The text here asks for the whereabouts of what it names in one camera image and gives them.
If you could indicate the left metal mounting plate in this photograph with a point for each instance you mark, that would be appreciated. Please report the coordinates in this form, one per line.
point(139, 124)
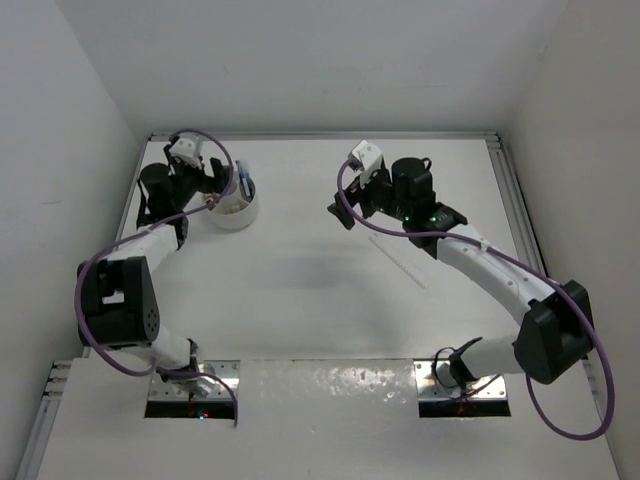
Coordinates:
point(200, 398)

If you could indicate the white round compartment organizer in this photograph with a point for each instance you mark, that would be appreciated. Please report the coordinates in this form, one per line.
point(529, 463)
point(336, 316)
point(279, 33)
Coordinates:
point(235, 196)

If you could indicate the aluminium frame rail left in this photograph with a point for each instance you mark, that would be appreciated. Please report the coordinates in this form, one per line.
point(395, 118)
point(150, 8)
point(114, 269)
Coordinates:
point(44, 420)

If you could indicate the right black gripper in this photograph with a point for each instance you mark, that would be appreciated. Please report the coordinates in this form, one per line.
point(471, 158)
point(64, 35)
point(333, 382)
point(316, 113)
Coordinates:
point(358, 193)

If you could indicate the aluminium frame rail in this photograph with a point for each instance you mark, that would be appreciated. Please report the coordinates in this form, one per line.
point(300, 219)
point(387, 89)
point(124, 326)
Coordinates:
point(523, 234)
point(44, 420)

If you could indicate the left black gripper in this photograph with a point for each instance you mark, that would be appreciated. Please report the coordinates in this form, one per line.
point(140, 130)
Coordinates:
point(207, 183)

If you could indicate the metal mounting plate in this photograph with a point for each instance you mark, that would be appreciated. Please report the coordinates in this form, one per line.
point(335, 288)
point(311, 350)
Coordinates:
point(484, 398)
point(200, 398)

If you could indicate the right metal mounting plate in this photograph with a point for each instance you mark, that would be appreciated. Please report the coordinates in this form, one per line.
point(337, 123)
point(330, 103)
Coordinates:
point(484, 398)

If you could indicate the clear plastic ruler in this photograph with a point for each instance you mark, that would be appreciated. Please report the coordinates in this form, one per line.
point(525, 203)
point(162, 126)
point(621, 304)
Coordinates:
point(409, 268)

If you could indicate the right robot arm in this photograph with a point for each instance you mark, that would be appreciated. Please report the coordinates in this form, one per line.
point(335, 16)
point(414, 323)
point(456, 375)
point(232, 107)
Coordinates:
point(552, 319)

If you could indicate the dark blue pen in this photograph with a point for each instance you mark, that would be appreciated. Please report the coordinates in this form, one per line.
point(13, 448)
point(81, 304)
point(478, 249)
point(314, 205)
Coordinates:
point(243, 178)

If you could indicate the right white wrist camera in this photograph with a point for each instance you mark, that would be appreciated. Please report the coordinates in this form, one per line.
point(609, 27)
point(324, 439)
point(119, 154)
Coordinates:
point(366, 158)

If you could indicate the clear blue pen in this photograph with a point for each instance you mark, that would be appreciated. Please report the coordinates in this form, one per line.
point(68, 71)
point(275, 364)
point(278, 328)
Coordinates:
point(250, 182)

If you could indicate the aluminium frame rail right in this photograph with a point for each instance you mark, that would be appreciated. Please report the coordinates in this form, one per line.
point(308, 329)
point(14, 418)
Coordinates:
point(523, 234)

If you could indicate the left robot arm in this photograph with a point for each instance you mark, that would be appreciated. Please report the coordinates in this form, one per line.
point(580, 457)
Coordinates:
point(115, 300)

